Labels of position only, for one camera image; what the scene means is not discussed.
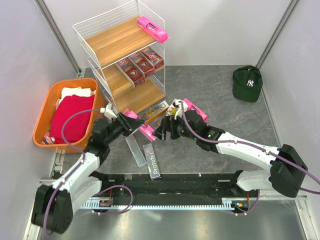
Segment red 3D toothpaste box floor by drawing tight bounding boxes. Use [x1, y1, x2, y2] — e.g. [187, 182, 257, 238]
[115, 58, 145, 88]

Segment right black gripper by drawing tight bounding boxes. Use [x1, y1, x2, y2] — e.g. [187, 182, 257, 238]
[152, 114, 198, 141]

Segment silver grey toothpaste box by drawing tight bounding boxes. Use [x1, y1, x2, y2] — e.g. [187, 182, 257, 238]
[125, 135, 147, 167]

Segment dark green NY cap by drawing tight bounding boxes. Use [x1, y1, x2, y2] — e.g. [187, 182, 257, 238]
[232, 65, 263, 103]

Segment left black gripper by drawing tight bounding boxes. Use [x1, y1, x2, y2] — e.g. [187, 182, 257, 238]
[104, 111, 144, 146]

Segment orange plastic tub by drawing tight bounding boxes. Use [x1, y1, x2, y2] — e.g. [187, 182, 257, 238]
[33, 78, 106, 154]

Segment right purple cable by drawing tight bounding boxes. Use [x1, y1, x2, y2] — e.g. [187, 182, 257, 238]
[178, 101, 320, 195]

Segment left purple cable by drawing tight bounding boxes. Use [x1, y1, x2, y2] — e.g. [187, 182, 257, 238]
[42, 107, 103, 236]

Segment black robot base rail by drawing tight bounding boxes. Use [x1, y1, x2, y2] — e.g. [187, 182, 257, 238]
[90, 171, 258, 198]

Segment white folded cloth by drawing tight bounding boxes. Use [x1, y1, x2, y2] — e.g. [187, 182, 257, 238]
[55, 87, 96, 109]

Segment red 3D box on shelf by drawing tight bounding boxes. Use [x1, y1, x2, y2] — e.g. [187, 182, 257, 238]
[140, 46, 164, 70]

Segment red folded cloth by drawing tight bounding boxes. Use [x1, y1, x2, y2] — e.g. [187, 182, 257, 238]
[49, 95, 95, 144]

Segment red 3D toothpaste box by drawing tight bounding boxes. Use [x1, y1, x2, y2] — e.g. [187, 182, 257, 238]
[128, 52, 155, 79]

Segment purple cable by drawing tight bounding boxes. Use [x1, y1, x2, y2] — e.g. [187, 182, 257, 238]
[42, 107, 103, 236]
[178, 101, 320, 195]

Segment torn silver R&O toothpaste box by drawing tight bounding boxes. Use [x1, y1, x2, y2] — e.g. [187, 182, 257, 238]
[139, 100, 169, 125]

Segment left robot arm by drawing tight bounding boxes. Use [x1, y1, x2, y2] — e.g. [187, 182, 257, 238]
[31, 112, 144, 236]

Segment pink toothpaste box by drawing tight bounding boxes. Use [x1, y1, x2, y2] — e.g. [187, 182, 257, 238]
[137, 16, 168, 44]
[183, 98, 209, 123]
[123, 108, 156, 142]

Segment white wire wooden shelf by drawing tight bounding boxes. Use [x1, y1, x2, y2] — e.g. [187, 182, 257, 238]
[72, 0, 166, 114]

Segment silver Protefix toothpaste box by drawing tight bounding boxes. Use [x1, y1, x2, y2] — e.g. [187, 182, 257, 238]
[143, 143, 161, 180]

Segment orange silver R&O toothpaste box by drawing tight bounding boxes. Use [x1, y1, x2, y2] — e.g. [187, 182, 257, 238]
[157, 98, 177, 127]

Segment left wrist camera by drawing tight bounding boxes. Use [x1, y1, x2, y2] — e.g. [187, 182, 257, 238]
[99, 103, 117, 120]

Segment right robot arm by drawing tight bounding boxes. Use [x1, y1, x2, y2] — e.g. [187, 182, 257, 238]
[153, 110, 308, 198]

